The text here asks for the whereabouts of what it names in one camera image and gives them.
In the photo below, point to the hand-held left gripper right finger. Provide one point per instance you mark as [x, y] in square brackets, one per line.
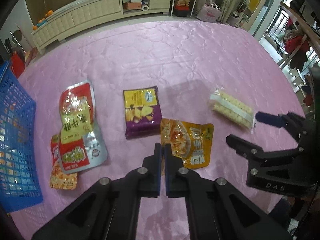
[168, 162]

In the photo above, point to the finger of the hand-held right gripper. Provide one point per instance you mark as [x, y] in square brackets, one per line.
[250, 147]
[265, 118]

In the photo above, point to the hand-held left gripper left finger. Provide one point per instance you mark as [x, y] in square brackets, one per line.
[160, 160]

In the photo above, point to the blue plastic basket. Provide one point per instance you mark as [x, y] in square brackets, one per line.
[15, 130]

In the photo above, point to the clear cracker packet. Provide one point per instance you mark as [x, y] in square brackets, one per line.
[230, 107]

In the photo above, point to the purple chip packet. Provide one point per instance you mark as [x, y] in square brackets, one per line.
[142, 112]

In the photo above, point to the red and silver snack packet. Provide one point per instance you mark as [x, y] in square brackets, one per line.
[87, 152]

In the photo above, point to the clothes drying rack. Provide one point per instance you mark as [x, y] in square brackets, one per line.
[297, 25]

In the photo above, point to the red and yellow snack packet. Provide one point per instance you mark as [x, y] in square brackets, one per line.
[75, 110]

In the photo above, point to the small orange snack packet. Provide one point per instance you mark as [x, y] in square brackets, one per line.
[62, 180]

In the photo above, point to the pink bag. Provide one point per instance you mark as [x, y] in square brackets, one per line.
[210, 13]

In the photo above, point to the patterned curtain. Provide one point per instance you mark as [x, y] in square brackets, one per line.
[231, 0]

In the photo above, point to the red and yellow gift bag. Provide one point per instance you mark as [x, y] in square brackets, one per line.
[184, 3]

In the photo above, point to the white paper roll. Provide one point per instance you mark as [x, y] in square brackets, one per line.
[145, 6]

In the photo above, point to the orange box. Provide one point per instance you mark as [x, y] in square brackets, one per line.
[132, 5]

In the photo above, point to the cream tv cabinet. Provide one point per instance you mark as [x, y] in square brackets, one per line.
[87, 12]

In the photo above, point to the red bucket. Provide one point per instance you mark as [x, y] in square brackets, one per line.
[17, 65]

